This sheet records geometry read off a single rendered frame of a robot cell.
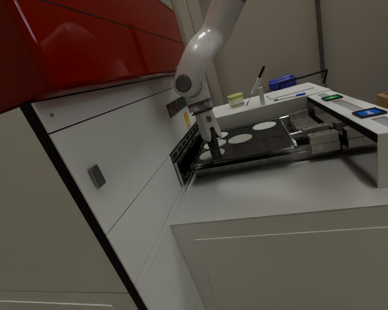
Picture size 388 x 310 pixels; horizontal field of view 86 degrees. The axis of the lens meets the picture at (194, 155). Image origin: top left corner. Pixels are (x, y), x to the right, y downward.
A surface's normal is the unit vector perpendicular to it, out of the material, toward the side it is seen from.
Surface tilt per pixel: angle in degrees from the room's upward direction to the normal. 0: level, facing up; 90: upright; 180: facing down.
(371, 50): 90
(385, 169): 90
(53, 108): 90
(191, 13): 90
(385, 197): 0
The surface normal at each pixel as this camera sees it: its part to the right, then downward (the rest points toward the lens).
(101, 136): 0.93, -0.19
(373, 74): -0.26, 0.41
